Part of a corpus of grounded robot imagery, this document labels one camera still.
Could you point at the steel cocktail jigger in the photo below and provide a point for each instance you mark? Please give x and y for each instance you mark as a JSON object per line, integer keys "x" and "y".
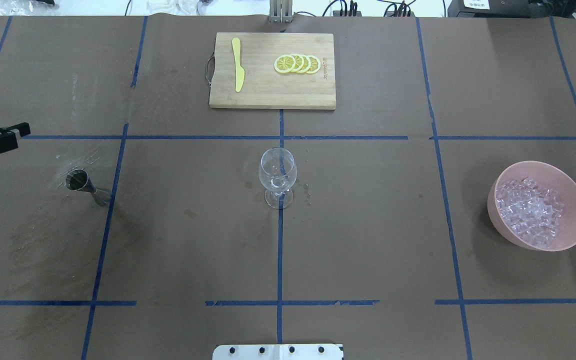
{"x": 79, "y": 180}

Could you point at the clear wine glass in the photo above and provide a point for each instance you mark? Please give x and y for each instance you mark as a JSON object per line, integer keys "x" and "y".
{"x": 278, "y": 173}

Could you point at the clear ice cubes pile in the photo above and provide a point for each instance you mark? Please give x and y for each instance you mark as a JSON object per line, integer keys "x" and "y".
{"x": 533, "y": 212}

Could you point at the yellow plastic knife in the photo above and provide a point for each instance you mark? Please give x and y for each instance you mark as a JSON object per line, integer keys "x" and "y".
{"x": 236, "y": 45}

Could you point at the bamboo cutting board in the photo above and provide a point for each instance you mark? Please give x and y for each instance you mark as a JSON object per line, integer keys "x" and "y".
{"x": 264, "y": 88}

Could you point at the back lemon slice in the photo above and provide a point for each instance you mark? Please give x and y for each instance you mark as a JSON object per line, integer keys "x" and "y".
{"x": 314, "y": 64}

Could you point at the pink bowl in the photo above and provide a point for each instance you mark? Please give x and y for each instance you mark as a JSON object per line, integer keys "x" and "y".
{"x": 547, "y": 176}

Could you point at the aluminium frame post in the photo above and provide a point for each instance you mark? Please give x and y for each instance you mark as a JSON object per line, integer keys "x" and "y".
{"x": 281, "y": 11}

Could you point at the metal base plate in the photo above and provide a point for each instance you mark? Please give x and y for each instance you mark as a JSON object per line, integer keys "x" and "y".
{"x": 299, "y": 351}

